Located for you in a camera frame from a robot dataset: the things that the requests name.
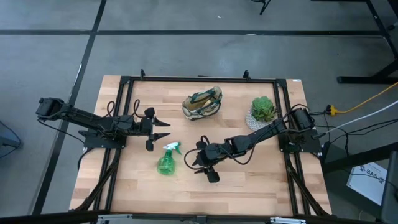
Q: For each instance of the black rig crossbar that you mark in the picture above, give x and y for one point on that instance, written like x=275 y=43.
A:
x=46 y=217

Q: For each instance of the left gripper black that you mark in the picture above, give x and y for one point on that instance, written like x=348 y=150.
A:
x=146 y=127

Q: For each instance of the beige green gardening tote bag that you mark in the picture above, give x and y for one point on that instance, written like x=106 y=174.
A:
x=205 y=113

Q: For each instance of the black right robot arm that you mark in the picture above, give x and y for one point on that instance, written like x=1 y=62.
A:
x=264 y=135

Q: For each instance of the grey floor object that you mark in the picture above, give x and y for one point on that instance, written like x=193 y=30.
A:
x=6 y=141

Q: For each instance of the black aluminium table frame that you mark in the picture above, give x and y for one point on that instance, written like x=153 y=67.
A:
x=233 y=80

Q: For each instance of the green plastic spray bottle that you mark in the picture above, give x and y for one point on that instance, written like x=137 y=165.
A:
x=167 y=163

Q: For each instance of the black upright post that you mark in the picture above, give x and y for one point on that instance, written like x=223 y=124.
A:
x=391 y=193

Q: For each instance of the black desk leg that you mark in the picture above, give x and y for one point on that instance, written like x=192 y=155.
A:
x=357 y=79

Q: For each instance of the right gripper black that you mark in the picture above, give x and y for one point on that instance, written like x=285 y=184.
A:
x=211 y=154

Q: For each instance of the black chair base leg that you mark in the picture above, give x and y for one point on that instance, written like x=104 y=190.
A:
x=264 y=7

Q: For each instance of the succulent in triangle-patterned pot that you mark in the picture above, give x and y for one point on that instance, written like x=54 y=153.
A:
x=263 y=109

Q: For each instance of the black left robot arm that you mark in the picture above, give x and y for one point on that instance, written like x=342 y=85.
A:
x=90 y=119

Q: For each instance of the white cardboard box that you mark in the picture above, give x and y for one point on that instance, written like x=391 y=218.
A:
x=363 y=183

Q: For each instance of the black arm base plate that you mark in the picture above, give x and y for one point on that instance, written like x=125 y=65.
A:
x=311 y=146
x=93 y=143

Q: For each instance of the silver metal bracket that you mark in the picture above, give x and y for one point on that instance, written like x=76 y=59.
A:
x=115 y=219
x=286 y=221

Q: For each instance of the black slanted beam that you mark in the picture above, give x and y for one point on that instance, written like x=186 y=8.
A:
x=357 y=158

